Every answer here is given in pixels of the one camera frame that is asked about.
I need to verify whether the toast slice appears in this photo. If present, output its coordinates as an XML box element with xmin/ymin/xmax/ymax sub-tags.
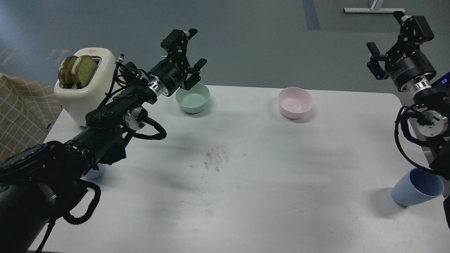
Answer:
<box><xmin>58</xmin><ymin>56</ymin><xmax>78</xmax><ymax>89</ymax></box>
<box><xmin>71</xmin><ymin>56</ymin><xmax>97</xmax><ymax>89</ymax></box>

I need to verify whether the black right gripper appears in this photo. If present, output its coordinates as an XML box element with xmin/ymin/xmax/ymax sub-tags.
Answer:
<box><xmin>366</xmin><ymin>11</ymin><xmax>437</xmax><ymax>92</ymax></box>

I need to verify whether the left toast slice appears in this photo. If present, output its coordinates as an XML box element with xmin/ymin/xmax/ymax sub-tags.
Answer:
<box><xmin>58</xmin><ymin>56</ymin><xmax>78</xmax><ymax>89</ymax></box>

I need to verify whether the mint green bowl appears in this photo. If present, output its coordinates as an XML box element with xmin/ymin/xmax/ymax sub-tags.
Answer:
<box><xmin>175</xmin><ymin>83</ymin><xmax>211</xmax><ymax>114</ymax></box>

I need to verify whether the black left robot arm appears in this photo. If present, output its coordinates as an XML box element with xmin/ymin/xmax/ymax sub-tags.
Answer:
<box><xmin>1</xmin><ymin>28</ymin><xmax>207</xmax><ymax>253</ymax></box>

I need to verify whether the blue cup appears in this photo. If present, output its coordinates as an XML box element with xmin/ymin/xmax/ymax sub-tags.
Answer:
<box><xmin>84</xmin><ymin>163</ymin><xmax>106</xmax><ymax>180</ymax></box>
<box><xmin>392</xmin><ymin>168</ymin><xmax>444</xmax><ymax>207</ymax></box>

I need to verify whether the pink bowl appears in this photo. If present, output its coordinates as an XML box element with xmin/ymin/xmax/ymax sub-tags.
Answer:
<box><xmin>277</xmin><ymin>87</ymin><xmax>314</xmax><ymax>119</ymax></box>

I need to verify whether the cream white toaster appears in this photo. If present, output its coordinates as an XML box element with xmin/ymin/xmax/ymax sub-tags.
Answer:
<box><xmin>54</xmin><ymin>47</ymin><xmax>115</xmax><ymax>127</ymax></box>

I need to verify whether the beige checkered cloth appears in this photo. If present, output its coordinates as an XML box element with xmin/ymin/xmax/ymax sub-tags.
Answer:
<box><xmin>0</xmin><ymin>73</ymin><xmax>62</xmax><ymax>162</ymax></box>

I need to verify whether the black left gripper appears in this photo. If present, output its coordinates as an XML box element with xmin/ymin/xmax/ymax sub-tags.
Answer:
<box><xmin>147</xmin><ymin>28</ymin><xmax>207</xmax><ymax>97</ymax></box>

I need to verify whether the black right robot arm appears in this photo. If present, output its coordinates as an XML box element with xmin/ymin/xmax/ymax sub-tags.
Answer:
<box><xmin>366</xmin><ymin>11</ymin><xmax>450</xmax><ymax>207</ymax></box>

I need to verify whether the right toast slice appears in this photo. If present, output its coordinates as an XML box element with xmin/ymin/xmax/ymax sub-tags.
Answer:
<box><xmin>71</xmin><ymin>56</ymin><xmax>97</xmax><ymax>89</ymax></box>

